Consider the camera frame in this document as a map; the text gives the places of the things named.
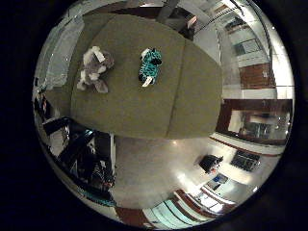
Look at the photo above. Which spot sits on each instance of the teal and black zebra plush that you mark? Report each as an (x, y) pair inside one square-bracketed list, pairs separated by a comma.
[(150, 65)]

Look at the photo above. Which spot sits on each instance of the grey and white plush toy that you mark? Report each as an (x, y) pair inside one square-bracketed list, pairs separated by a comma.
[(94, 69)]

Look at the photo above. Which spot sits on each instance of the clear plastic storage container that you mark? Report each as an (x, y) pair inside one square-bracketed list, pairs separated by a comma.
[(62, 54)]

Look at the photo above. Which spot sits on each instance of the person in dark clothes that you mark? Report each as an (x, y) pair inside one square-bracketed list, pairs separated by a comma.
[(208, 163)]

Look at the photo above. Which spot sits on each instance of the black equipment cart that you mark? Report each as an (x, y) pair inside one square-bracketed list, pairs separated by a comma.
[(80, 150)]

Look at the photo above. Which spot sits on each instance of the grey metal pole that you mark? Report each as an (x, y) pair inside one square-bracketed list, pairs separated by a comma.
[(167, 9)]

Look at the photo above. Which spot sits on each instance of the black floor equipment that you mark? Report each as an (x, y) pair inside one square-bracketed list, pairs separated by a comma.
[(42, 107)]

